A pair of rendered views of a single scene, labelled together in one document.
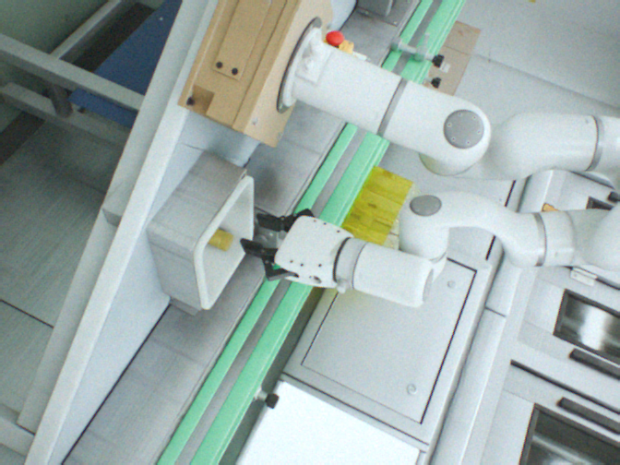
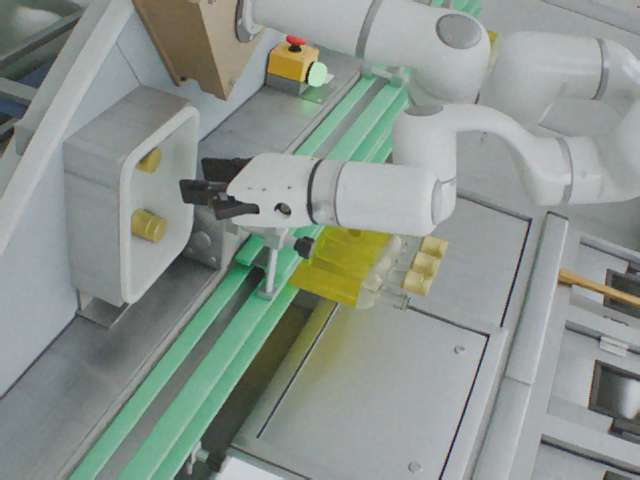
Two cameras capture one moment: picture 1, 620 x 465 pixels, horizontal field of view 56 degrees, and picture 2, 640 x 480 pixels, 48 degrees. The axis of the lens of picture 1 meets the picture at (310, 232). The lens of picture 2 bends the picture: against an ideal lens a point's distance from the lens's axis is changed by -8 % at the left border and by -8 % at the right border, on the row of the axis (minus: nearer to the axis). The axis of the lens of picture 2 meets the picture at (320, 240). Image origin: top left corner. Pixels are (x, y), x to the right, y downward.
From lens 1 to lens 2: 0.41 m
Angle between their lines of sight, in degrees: 21
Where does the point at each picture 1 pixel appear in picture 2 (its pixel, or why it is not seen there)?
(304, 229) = (267, 160)
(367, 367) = (351, 443)
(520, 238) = (541, 153)
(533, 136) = (536, 44)
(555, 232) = (579, 149)
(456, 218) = (463, 117)
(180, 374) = (88, 391)
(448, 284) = (455, 350)
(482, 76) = not seen: hidden behind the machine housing
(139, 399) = (33, 415)
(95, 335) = not seen: outside the picture
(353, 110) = (328, 17)
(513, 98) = not seen: hidden behind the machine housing
